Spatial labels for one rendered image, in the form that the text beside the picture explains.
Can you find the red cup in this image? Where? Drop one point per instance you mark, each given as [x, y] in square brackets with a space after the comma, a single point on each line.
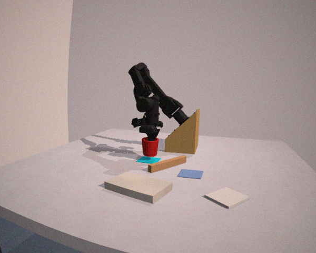
[150, 147]

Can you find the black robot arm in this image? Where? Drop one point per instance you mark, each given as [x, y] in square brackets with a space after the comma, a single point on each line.
[144, 86]

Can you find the brown wooden bar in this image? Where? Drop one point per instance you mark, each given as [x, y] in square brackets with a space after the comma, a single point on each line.
[165, 164]

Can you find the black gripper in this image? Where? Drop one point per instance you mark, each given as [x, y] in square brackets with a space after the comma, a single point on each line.
[151, 124]

